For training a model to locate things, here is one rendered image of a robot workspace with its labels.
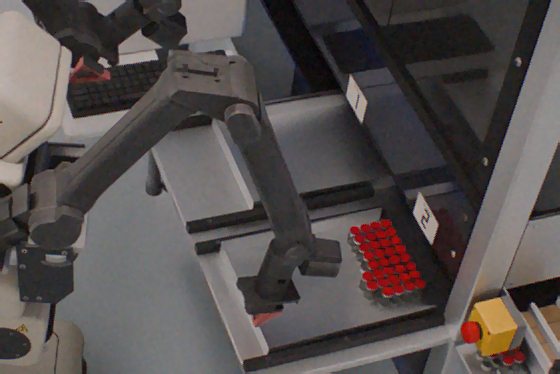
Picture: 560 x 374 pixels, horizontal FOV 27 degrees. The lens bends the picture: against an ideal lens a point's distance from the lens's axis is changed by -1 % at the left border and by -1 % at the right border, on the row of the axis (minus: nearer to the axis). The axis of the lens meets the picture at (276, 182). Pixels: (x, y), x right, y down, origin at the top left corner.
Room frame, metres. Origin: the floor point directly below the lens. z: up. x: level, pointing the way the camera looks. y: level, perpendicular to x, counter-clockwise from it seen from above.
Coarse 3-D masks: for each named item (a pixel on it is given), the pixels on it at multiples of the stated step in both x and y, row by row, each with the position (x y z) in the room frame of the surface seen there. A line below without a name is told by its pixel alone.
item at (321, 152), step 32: (320, 96) 1.96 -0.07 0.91; (224, 128) 1.85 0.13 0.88; (288, 128) 1.88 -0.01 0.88; (320, 128) 1.90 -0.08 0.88; (352, 128) 1.91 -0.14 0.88; (288, 160) 1.78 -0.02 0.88; (320, 160) 1.80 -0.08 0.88; (352, 160) 1.81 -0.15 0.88; (256, 192) 1.68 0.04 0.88; (320, 192) 1.68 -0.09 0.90
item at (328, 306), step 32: (320, 224) 1.59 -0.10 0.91; (352, 224) 1.63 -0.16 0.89; (224, 256) 1.48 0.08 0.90; (256, 256) 1.51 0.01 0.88; (352, 256) 1.55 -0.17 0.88; (320, 288) 1.45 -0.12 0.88; (352, 288) 1.47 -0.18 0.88; (288, 320) 1.37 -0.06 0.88; (320, 320) 1.38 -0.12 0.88; (352, 320) 1.39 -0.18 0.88; (384, 320) 1.38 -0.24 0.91
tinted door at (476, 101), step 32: (416, 0) 1.75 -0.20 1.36; (448, 0) 1.67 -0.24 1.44; (480, 0) 1.59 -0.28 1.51; (512, 0) 1.52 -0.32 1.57; (416, 32) 1.73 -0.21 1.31; (448, 32) 1.64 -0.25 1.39; (480, 32) 1.57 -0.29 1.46; (512, 32) 1.50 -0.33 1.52; (416, 64) 1.71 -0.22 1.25; (448, 64) 1.62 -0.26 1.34; (480, 64) 1.54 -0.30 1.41; (448, 96) 1.60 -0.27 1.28; (480, 96) 1.52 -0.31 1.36; (448, 128) 1.58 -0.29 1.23; (480, 128) 1.50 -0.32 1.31
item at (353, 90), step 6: (354, 84) 1.87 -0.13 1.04; (348, 90) 1.88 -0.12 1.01; (354, 90) 1.86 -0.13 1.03; (348, 96) 1.88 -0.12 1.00; (354, 96) 1.86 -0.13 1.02; (360, 96) 1.84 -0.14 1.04; (354, 102) 1.85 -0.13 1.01; (360, 102) 1.83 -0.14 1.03; (366, 102) 1.81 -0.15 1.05; (354, 108) 1.85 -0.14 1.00; (360, 108) 1.83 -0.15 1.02; (360, 114) 1.82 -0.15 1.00; (360, 120) 1.82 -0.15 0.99
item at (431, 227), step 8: (416, 200) 1.59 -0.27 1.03; (424, 200) 1.57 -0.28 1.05; (416, 208) 1.58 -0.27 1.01; (424, 208) 1.56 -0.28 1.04; (416, 216) 1.57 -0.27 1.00; (432, 216) 1.53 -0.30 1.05; (424, 224) 1.55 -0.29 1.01; (432, 224) 1.52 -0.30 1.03; (424, 232) 1.54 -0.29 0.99; (432, 232) 1.52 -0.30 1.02; (432, 240) 1.51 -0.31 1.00
